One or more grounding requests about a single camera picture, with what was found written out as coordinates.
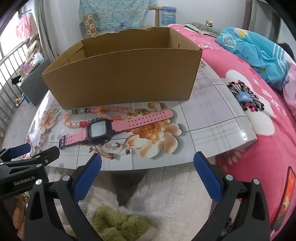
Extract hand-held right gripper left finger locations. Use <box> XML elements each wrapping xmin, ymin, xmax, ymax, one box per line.
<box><xmin>24</xmin><ymin>153</ymin><xmax>103</xmax><ymax>241</ymax></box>

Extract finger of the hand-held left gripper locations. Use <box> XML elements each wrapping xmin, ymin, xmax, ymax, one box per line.
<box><xmin>0</xmin><ymin>143</ymin><xmax>31</xmax><ymax>163</ymax></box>
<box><xmin>0</xmin><ymin>146</ymin><xmax>60</xmax><ymax>173</ymax></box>

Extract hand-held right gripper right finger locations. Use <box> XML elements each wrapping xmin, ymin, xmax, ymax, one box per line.
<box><xmin>193</xmin><ymin>151</ymin><xmax>271</xmax><ymax>241</ymax></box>

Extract multicolour bead bracelet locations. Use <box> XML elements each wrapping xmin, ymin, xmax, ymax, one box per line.
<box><xmin>63</xmin><ymin>108</ymin><xmax>102</xmax><ymax>129</ymax></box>

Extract pink strap digital watch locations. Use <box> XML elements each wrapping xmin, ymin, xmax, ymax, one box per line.
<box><xmin>58</xmin><ymin>109</ymin><xmax>174</xmax><ymax>150</ymax></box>

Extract orange bead bracelet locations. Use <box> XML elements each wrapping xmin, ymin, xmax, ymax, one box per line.
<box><xmin>92</xmin><ymin>105</ymin><xmax>132</xmax><ymax>121</ymax></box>

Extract small gold pendant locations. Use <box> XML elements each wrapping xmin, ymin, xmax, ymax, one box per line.
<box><xmin>126</xmin><ymin>107</ymin><xmax>156</xmax><ymax>118</ymax></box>

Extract brown cardboard box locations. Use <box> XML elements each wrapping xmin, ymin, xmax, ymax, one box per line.
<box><xmin>42</xmin><ymin>26</ymin><xmax>203</xmax><ymax>110</ymax></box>

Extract white fluffy robe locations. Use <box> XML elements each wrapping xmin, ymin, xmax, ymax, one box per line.
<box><xmin>53</xmin><ymin>166</ymin><xmax>213</xmax><ymax>241</ymax></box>

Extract metal balcony railing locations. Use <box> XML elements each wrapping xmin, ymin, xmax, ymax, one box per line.
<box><xmin>0</xmin><ymin>42</ymin><xmax>26</xmax><ymax>126</ymax></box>

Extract green fluffy trim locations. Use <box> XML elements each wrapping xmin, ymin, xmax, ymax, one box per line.
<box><xmin>90</xmin><ymin>206</ymin><xmax>152</xmax><ymax>241</ymax></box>

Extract pink floral bedsheet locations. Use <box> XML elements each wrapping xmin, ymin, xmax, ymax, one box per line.
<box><xmin>170</xmin><ymin>23</ymin><xmax>296</xmax><ymax>241</ymax></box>

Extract grey cabinet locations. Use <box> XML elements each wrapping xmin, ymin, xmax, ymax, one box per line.
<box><xmin>20</xmin><ymin>58</ymin><xmax>52</xmax><ymax>106</ymax></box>

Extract white plastic bag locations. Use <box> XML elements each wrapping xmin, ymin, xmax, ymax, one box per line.
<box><xmin>32</xmin><ymin>52</ymin><xmax>44</xmax><ymax>65</ymax></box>

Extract grey curtain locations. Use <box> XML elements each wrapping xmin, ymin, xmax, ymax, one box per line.
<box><xmin>35</xmin><ymin>0</ymin><xmax>60</xmax><ymax>63</ymax></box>

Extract pink hanging clothes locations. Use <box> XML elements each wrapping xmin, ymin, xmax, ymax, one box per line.
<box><xmin>16</xmin><ymin>13</ymin><xmax>38</xmax><ymax>42</ymax></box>

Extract blue patterned blanket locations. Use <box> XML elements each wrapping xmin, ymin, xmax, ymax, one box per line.
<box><xmin>216</xmin><ymin>27</ymin><xmax>295</xmax><ymax>91</ymax></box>

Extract checkered patterned cloth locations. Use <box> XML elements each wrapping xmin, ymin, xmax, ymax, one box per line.
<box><xmin>80</xmin><ymin>14</ymin><xmax>97</xmax><ymax>39</ymax></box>

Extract dark cloth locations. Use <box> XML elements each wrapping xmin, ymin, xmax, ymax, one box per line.
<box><xmin>276</xmin><ymin>43</ymin><xmax>296</xmax><ymax>67</ymax></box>

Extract green lace cloth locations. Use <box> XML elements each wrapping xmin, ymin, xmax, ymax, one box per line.
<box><xmin>185</xmin><ymin>22</ymin><xmax>222</xmax><ymax>37</ymax></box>

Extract teal floral hanging cloth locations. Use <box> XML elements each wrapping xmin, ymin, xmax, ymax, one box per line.
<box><xmin>79</xmin><ymin>0</ymin><xmax>149</xmax><ymax>32</ymax></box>

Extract blue water jug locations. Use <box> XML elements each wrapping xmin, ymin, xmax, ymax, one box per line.
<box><xmin>161</xmin><ymin>6</ymin><xmax>177</xmax><ymax>26</ymax></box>

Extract wooden chair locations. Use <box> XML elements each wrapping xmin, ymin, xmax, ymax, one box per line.
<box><xmin>148</xmin><ymin>5</ymin><xmax>164</xmax><ymax>28</ymax></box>

